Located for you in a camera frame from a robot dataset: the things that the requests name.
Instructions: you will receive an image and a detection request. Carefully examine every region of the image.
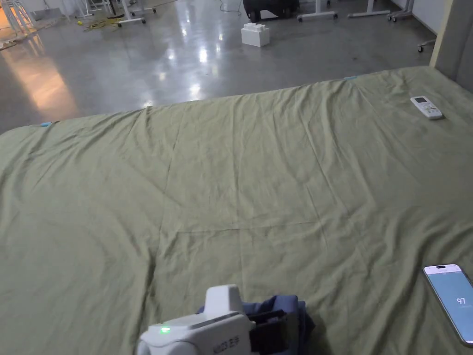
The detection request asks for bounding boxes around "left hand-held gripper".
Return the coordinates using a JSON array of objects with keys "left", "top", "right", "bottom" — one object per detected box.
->
[{"left": 136, "top": 284, "right": 292, "bottom": 355}]

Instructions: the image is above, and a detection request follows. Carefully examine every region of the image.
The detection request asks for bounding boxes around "dark blue shirt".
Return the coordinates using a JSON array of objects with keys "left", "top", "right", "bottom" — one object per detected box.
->
[{"left": 195, "top": 294, "right": 317, "bottom": 355}]

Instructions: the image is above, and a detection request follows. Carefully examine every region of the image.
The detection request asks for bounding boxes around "bed with pale green sheet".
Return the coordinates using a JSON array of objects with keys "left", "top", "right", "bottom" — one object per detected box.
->
[{"left": 0, "top": 66, "right": 473, "bottom": 355}]

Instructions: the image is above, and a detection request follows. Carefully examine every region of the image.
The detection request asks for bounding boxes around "smartphone with lit screen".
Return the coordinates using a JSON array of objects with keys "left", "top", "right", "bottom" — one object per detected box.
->
[{"left": 422, "top": 263, "right": 473, "bottom": 348}]

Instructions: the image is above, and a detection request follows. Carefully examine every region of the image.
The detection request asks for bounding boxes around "white block-shaped box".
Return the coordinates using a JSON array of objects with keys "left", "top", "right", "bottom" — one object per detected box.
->
[{"left": 240, "top": 22, "right": 271, "bottom": 48}]

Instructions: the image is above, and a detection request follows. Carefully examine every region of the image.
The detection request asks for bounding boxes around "white table on casters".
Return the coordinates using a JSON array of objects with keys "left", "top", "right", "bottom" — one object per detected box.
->
[
  {"left": 346, "top": 0, "right": 392, "bottom": 20},
  {"left": 297, "top": 0, "right": 339, "bottom": 22},
  {"left": 106, "top": 0, "right": 158, "bottom": 26}
]

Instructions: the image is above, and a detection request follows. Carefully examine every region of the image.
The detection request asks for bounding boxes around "white remote control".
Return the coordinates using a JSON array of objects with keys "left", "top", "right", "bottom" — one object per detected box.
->
[{"left": 410, "top": 95, "right": 444, "bottom": 121}]

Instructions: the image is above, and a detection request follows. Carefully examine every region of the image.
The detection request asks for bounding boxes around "black wheeled case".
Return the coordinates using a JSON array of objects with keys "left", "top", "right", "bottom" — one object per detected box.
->
[{"left": 242, "top": 0, "right": 300, "bottom": 22}]

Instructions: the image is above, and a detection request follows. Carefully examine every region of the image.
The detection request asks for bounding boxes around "grey padded headboard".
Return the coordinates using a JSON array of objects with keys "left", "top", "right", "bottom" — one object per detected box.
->
[{"left": 430, "top": 0, "right": 473, "bottom": 88}]

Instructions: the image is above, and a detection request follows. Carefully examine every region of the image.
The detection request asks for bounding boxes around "yellow cable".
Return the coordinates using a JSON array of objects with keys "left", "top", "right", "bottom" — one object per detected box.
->
[{"left": 75, "top": 18, "right": 123, "bottom": 33}]

